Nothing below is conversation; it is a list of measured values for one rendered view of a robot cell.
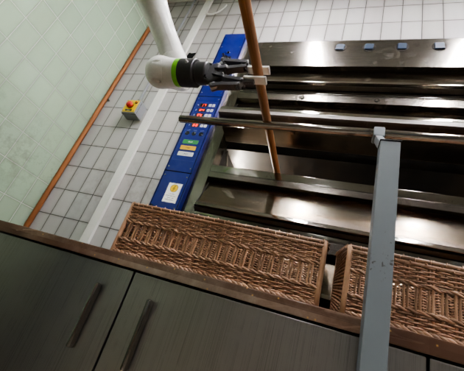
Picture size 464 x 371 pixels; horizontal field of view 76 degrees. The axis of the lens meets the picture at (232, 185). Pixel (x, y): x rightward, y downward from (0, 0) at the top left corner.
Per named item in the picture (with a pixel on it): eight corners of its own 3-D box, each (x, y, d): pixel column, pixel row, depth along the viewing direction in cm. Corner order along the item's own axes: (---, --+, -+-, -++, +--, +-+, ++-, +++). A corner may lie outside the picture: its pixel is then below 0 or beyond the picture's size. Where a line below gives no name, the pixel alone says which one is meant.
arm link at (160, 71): (138, 87, 101) (137, 52, 98) (159, 90, 113) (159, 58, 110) (174, 88, 97) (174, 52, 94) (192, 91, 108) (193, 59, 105)
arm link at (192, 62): (171, 69, 94) (181, 49, 97) (184, 96, 104) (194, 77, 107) (188, 70, 92) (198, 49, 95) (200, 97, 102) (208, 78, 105)
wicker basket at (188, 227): (174, 285, 121) (197, 223, 133) (317, 328, 102) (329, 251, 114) (104, 250, 80) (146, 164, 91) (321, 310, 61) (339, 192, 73)
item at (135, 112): (127, 120, 181) (133, 107, 185) (140, 121, 177) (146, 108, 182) (119, 111, 175) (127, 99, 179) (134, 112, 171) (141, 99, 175)
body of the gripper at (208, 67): (205, 73, 103) (230, 73, 100) (197, 91, 100) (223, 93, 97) (199, 54, 97) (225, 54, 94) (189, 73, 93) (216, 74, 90)
